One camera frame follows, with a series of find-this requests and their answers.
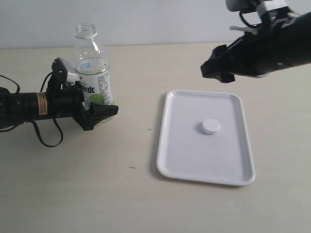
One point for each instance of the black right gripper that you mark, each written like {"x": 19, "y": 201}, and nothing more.
{"x": 255, "y": 54}

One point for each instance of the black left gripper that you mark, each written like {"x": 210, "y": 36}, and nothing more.
{"x": 66, "y": 100}

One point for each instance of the clear plastic drink bottle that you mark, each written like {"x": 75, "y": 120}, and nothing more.
{"x": 91, "y": 64}

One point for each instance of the white bottle cap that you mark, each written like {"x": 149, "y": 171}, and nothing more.
{"x": 210, "y": 126}

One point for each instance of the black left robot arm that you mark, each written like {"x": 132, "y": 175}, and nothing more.
{"x": 18, "y": 108}

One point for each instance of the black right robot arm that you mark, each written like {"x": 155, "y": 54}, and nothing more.
{"x": 304, "y": 22}

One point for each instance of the white rectangular tray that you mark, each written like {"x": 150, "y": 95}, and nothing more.
{"x": 185, "y": 152}

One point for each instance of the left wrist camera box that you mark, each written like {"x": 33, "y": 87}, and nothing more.
{"x": 64, "y": 72}

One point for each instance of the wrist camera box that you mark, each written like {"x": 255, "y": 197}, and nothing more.
{"x": 254, "y": 5}
{"x": 64, "y": 72}

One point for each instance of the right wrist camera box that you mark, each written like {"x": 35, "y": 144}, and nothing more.
{"x": 254, "y": 5}

